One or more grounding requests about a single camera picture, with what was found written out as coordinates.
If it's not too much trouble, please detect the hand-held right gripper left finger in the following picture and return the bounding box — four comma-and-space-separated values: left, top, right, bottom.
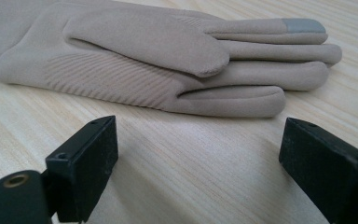
45, 115, 119, 224

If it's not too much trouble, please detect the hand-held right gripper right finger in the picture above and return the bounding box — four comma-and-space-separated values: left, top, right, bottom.
278, 117, 358, 224

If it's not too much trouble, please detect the beige fabric glove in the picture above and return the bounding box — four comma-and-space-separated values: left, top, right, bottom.
0, 0, 343, 119

